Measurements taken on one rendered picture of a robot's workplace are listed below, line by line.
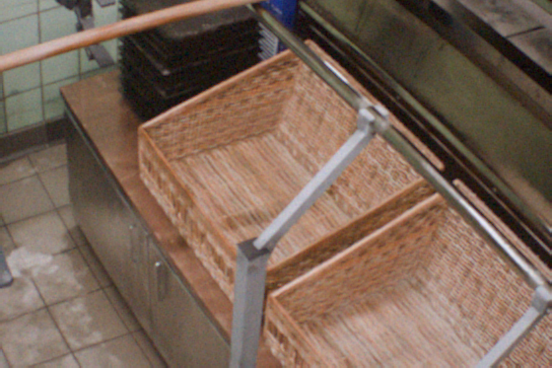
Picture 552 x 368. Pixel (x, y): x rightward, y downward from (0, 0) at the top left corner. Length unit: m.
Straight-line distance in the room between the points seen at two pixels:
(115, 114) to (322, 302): 0.87
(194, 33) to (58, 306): 1.00
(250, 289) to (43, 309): 1.24
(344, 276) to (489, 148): 0.41
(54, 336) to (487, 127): 1.44
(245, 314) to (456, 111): 0.63
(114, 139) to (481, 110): 1.00
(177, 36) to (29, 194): 1.14
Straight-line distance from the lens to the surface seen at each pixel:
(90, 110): 2.59
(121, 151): 2.44
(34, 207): 3.16
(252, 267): 1.66
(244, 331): 1.79
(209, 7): 1.82
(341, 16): 2.28
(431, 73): 2.06
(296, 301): 1.94
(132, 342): 2.73
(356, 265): 1.99
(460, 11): 1.98
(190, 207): 2.10
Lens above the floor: 2.11
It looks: 39 degrees down
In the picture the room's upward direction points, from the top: 6 degrees clockwise
